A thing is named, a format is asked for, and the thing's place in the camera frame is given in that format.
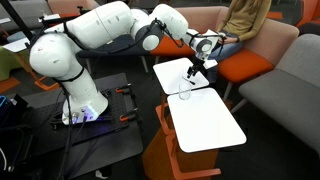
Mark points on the navy blue armchair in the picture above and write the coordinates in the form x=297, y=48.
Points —
x=116, y=46

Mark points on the person in mustard sweater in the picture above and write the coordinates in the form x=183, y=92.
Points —
x=246, y=20

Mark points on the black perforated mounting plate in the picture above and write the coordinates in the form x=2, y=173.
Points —
x=115, y=106

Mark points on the black diagonal pole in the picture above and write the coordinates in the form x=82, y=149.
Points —
x=15, y=16

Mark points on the black robot cart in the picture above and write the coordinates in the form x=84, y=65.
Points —
x=110, y=146

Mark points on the thin black marker pen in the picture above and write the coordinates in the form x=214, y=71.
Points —
x=188, y=81

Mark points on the black control box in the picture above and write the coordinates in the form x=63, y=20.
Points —
x=10, y=110

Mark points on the clear glass cup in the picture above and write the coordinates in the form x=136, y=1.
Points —
x=185, y=95

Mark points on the white top orange side table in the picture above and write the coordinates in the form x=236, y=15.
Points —
x=203, y=121
x=170, y=75

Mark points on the pink chair with orange seat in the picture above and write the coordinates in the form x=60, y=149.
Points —
x=66, y=6

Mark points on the grey fabric sofa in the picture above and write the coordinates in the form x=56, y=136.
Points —
x=283, y=93

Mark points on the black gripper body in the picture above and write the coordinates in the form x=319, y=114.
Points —
x=198, y=65

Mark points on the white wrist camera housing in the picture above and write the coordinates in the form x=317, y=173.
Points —
x=210, y=64

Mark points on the yellow green chair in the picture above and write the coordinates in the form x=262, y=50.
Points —
x=6, y=63

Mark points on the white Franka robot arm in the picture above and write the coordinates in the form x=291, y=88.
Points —
x=100, y=26

